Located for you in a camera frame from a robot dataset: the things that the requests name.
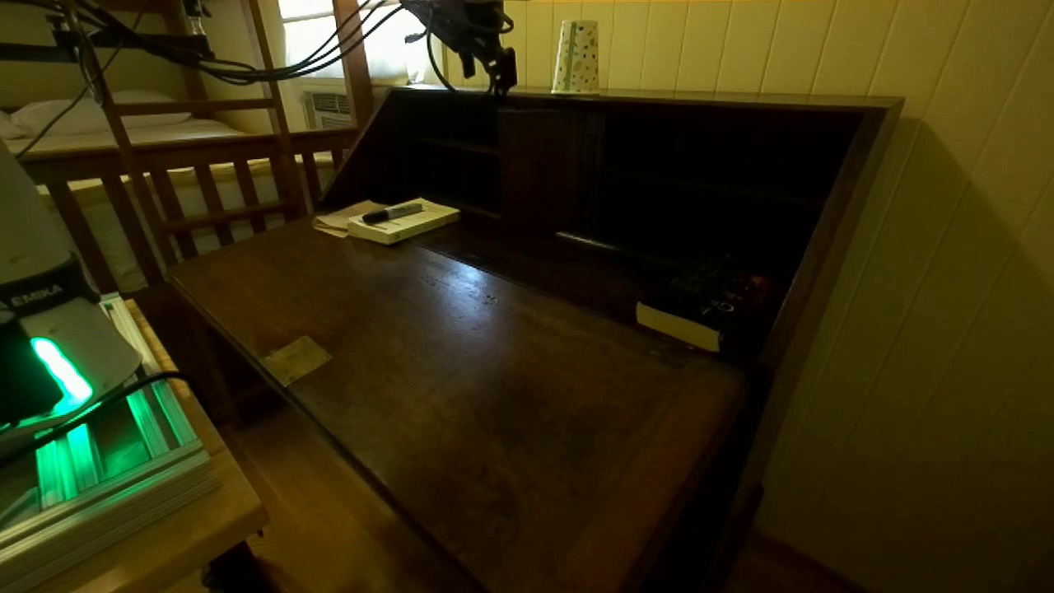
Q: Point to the black and white marker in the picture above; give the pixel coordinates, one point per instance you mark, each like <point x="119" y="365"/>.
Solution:
<point x="393" y="214"/>

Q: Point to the aluminium mounting frame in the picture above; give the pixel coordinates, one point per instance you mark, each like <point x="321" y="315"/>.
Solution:
<point x="119" y="449"/>

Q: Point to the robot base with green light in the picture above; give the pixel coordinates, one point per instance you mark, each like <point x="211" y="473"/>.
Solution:
<point x="45" y="308"/>

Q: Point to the green lit device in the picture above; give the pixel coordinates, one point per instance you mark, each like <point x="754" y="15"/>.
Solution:
<point x="187" y="530"/>

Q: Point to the wooden ladder frame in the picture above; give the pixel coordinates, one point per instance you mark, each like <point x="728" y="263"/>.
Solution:
<point x="119" y="121"/>

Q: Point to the small paper label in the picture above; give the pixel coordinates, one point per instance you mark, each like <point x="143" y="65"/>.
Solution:
<point x="299" y="362"/>

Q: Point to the speckled paper coffee cup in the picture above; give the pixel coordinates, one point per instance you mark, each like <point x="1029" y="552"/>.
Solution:
<point x="579" y="54"/>

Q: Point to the black book with keyboard cover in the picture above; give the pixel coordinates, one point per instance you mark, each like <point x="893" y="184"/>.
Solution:
<point x="704" y="308"/>

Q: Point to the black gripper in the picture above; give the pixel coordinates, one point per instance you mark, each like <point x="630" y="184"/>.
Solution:
<point x="466" y="25"/>

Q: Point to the dark wooden secretary desk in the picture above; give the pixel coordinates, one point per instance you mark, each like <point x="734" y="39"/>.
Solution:
<point x="494" y="408"/>

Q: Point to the wooden chair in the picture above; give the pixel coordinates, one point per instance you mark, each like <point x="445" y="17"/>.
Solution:
<point x="210" y="187"/>

